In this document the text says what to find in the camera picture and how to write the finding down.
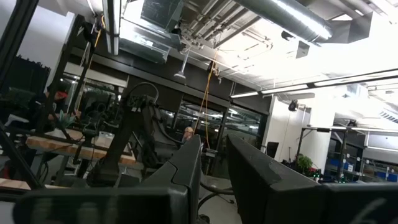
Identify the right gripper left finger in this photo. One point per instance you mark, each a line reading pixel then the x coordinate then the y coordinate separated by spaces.
pixel 186 168

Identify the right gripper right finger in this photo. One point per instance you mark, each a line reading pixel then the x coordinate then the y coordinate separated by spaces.
pixel 264 193

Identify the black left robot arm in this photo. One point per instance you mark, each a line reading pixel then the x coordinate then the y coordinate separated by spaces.
pixel 124 140

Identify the person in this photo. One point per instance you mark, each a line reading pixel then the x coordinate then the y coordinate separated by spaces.
pixel 188 133
pixel 59 95

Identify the black computer monitor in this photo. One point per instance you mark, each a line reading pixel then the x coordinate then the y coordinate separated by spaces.
pixel 272 149

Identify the small green potted plant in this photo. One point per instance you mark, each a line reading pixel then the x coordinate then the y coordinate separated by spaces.
pixel 304 163

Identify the black ceiling spotlight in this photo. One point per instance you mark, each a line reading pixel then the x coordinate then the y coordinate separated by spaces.
pixel 293 105

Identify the grey pendant lamp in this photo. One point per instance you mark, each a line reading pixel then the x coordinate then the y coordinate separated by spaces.
pixel 180 74

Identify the background wooden workbench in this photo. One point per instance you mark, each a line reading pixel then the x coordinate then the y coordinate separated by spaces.
pixel 62 146

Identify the background green succulent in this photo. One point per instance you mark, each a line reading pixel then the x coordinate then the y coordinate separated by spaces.
pixel 66 119

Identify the background black rig frame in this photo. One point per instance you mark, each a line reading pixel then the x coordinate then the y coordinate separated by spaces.
pixel 343 149

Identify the rectangular metal ceiling duct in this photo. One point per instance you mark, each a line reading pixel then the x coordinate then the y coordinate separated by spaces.
pixel 146 43

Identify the silver round ceiling duct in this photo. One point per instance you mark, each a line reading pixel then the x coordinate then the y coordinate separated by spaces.
pixel 289 18

